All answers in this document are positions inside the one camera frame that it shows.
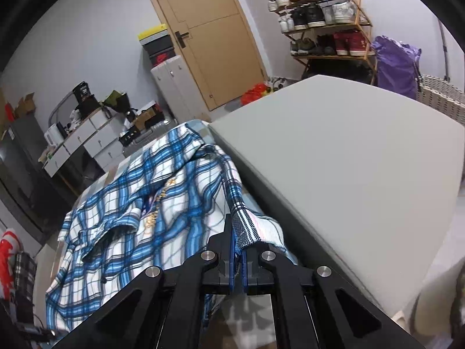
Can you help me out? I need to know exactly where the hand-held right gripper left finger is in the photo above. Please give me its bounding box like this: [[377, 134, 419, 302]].
[[54, 214, 234, 349]]

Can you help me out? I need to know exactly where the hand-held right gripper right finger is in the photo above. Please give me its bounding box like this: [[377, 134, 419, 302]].
[[242, 245, 424, 349]]

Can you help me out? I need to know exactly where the blue plaid shirt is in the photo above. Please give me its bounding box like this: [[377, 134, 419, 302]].
[[45, 122, 287, 335]]

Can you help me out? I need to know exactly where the grey plaid cloth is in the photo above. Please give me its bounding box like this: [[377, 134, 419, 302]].
[[15, 252, 37, 302]]

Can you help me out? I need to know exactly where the red and white cloth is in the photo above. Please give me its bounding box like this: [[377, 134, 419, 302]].
[[0, 229, 17, 299]]

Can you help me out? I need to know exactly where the checked bed sheet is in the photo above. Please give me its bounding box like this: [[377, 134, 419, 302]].
[[47, 118, 302, 349]]

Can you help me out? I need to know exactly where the silver suitcase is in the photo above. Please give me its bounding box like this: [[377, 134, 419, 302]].
[[121, 118, 175, 157]]

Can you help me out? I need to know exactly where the black storage box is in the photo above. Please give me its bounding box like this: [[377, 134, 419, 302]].
[[118, 102, 166, 142]]

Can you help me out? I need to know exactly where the orange plastic bag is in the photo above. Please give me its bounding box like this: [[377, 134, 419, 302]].
[[242, 83, 271, 106]]

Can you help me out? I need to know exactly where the white cabinet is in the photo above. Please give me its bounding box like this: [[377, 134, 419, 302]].
[[151, 54, 211, 122]]

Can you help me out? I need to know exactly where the white desk with drawers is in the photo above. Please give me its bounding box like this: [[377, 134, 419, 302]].
[[38, 111, 128, 177]]

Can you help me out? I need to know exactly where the green bag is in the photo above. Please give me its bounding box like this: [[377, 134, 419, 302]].
[[103, 90, 130, 113]]

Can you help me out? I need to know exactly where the black container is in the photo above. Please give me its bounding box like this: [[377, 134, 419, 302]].
[[72, 82, 100, 117]]

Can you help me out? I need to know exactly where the wooden door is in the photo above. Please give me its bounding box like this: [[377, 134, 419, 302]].
[[138, 0, 269, 111]]

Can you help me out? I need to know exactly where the brown cardboard box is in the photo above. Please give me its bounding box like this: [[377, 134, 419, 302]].
[[15, 92, 37, 117]]

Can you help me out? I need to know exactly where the oval mirror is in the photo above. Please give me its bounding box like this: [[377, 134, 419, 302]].
[[48, 89, 78, 128]]

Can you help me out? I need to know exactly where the yellow box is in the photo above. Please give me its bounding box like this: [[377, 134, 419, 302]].
[[137, 24, 168, 42]]

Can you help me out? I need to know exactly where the purple bag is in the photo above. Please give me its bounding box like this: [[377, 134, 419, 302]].
[[371, 35, 422, 99]]

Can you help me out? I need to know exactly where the wooden shoe rack with shoes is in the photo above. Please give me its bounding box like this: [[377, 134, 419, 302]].
[[268, 0, 378, 81]]

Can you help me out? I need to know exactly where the woven basket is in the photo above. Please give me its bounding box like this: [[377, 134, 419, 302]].
[[416, 74, 465, 124]]

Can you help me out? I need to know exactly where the metal pole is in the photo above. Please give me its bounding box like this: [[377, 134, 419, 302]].
[[438, 18, 451, 81]]

